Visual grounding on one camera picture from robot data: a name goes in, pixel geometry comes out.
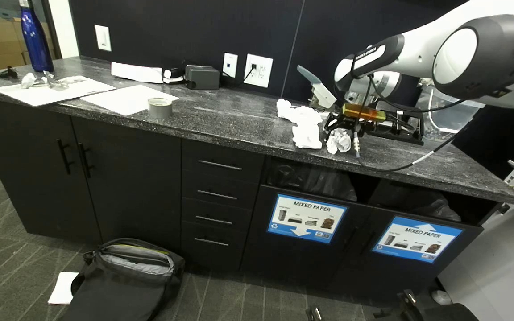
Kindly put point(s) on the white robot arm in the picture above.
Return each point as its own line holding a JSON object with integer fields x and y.
{"x": 469, "y": 54}

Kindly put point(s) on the grey tape roll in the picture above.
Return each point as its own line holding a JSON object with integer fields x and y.
{"x": 160, "y": 104}

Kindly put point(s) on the white light switch plate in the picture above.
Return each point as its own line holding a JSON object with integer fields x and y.
{"x": 103, "y": 38}

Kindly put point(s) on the white power strip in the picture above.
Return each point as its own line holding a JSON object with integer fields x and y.
{"x": 140, "y": 74}

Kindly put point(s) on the white paper sheet right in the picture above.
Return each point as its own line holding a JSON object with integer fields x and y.
{"x": 128, "y": 100}

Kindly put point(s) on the white paper sheet left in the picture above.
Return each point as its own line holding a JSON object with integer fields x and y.
{"x": 39, "y": 91}

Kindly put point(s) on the right mixed paper sign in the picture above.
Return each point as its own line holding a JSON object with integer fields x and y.
{"x": 415, "y": 239}

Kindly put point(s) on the grey black backpack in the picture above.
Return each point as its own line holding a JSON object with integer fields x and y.
{"x": 126, "y": 280}

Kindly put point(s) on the orange black gripper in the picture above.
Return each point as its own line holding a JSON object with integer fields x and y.
{"x": 356, "y": 118}

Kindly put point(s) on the black hole punch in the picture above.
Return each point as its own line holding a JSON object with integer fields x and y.
{"x": 403, "y": 123}

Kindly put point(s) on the mixed paper sign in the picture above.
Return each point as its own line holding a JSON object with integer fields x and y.
{"x": 415, "y": 239}
{"x": 306, "y": 218}

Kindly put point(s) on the white paper on floor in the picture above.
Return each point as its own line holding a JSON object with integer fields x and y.
{"x": 62, "y": 293}

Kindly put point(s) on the left mixed paper sign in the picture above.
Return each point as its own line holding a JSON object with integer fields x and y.
{"x": 306, "y": 218}

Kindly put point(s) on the blue water bottle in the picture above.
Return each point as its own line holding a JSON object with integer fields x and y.
{"x": 35, "y": 38}

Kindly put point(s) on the black power adapter box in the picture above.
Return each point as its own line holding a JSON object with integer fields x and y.
{"x": 203, "y": 77}

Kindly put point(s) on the white paper sheet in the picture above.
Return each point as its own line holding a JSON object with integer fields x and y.
{"x": 39, "y": 91}
{"x": 128, "y": 100}

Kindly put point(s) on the small white wall plate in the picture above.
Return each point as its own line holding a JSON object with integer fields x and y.
{"x": 230, "y": 65}

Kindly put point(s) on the white double wall outlet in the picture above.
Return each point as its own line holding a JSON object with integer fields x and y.
{"x": 258, "y": 70}

